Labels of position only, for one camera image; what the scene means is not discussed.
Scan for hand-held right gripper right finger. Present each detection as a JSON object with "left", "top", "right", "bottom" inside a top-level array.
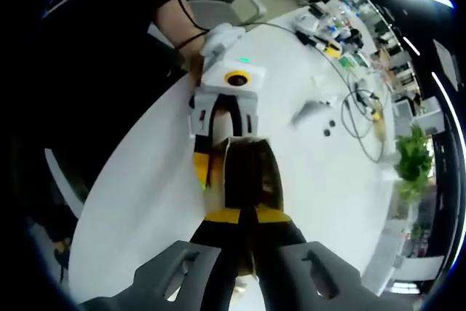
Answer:
[{"left": 254, "top": 207, "right": 416, "bottom": 311}]

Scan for tan wooden piece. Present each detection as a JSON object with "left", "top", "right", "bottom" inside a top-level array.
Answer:
[{"left": 374, "top": 120, "right": 390, "bottom": 143}]

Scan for tangled grey cables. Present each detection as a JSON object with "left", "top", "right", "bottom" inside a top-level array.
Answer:
[{"left": 340, "top": 72, "right": 387, "bottom": 163}]

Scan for square ceiling panel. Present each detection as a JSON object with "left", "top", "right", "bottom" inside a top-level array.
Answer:
[{"left": 432, "top": 39, "right": 460, "bottom": 90}]

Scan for gold paper bag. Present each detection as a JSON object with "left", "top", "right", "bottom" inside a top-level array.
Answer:
[{"left": 202, "top": 135, "right": 285, "bottom": 276}]

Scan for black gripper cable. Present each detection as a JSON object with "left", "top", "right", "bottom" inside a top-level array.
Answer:
[{"left": 173, "top": 0, "right": 211, "bottom": 50}]

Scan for white equipment box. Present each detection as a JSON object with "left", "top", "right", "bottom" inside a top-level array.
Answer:
[{"left": 293, "top": 12, "right": 322, "bottom": 34}]

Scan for bundle of foil masks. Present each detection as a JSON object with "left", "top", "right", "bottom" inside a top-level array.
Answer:
[{"left": 250, "top": 163, "right": 285, "bottom": 212}]

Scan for person in black shirt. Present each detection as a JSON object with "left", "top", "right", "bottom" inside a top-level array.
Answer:
[{"left": 0, "top": 0, "right": 192, "bottom": 290}]

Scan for green box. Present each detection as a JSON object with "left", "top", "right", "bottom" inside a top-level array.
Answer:
[{"left": 337, "top": 52, "right": 369, "bottom": 71}]

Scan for spare gripper with yellow tip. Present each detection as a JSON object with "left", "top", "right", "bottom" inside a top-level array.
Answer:
[
  {"left": 296, "top": 29, "right": 344, "bottom": 60},
  {"left": 353, "top": 82, "right": 384, "bottom": 123}
]

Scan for green potted plant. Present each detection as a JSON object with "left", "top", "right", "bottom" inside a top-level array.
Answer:
[{"left": 394, "top": 124, "right": 435, "bottom": 203}]

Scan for long ceiling light strip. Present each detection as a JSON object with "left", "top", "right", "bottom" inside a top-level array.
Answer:
[{"left": 430, "top": 71, "right": 466, "bottom": 168}]

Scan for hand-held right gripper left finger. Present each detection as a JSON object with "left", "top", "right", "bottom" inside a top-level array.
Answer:
[{"left": 78, "top": 208, "right": 242, "bottom": 311}]

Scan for white table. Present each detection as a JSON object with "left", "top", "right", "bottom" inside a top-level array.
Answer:
[{"left": 68, "top": 4, "right": 398, "bottom": 301}]

